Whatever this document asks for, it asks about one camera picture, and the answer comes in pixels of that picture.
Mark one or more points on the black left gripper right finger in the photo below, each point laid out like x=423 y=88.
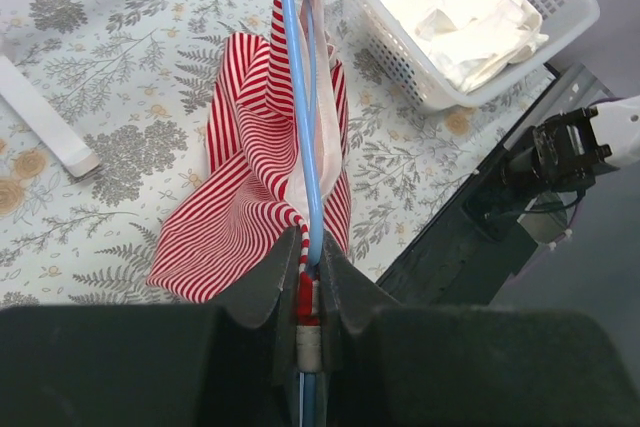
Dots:
x=395 y=365

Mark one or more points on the floral tablecloth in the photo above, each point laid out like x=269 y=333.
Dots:
x=135 y=78

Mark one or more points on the white clothes rack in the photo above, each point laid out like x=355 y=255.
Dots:
x=60 y=138

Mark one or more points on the blue wire hanger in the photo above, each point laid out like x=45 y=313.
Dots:
x=300 y=122

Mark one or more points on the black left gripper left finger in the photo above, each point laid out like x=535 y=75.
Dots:
x=227 y=362

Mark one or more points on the white folded cloth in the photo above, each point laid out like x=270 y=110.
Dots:
x=471 y=41

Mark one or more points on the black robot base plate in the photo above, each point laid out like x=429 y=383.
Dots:
x=487 y=232

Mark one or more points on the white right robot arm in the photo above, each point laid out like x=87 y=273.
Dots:
x=569 y=150

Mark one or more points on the red white striped tank top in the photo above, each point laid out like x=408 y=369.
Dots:
x=255 y=189

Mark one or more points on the white right laundry basket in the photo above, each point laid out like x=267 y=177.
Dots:
x=406 y=64

